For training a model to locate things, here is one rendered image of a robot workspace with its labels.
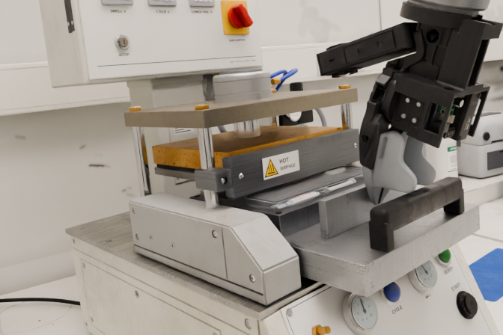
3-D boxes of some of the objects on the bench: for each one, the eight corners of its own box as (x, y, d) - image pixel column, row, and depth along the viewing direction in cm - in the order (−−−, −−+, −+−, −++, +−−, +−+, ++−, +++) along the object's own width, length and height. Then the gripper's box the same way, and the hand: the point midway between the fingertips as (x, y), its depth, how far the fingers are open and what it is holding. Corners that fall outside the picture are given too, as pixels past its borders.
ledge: (243, 229, 130) (242, 211, 130) (456, 171, 171) (455, 158, 171) (314, 259, 104) (312, 238, 104) (544, 183, 146) (544, 167, 145)
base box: (84, 333, 82) (69, 232, 80) (254, 262, 106) (245, 183, 104) (346, 540, 42) (330, 349, 40) (522, 348, 66) (519, 223, 64)
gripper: (471, 19, 40) (403, 244, 48) (517, 19, 45) (450, 220, 54) (381, -1, 45) (334, 203, 53) (433, 1, 51) (383, 185, 59)
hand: (373, 190), depth 55 cm, fingers closed, pressing on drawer
